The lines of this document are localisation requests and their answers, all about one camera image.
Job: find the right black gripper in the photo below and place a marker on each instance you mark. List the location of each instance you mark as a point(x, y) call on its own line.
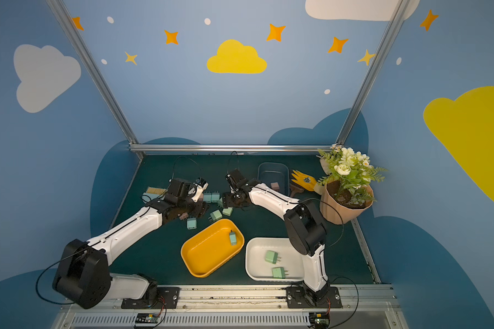
point(232, 198)

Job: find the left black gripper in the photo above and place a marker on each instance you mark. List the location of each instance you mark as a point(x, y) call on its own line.
point(195, 204)

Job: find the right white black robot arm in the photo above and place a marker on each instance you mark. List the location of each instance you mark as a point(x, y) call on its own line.
point(304, 223)

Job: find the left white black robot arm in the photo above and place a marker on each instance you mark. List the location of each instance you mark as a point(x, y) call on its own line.
point(83, 274)

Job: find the dark blue plastic bin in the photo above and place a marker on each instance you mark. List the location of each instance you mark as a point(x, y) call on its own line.
point(269, 173)

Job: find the yellow plastic tray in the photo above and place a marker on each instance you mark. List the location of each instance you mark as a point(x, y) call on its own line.
point(210, 249)

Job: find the white plastic tray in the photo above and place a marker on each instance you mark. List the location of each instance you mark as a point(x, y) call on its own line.
point(259, 270)

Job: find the yellow work glove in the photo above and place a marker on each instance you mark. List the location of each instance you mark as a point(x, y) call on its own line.
point(305, 181)

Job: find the potted white flower plant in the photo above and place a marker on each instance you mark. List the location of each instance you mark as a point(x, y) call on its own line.
point(347, 191)

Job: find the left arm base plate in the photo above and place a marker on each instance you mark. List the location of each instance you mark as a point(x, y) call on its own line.
point(154, 298)

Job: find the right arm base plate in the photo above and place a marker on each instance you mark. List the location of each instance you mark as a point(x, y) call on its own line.
point(298, 296)

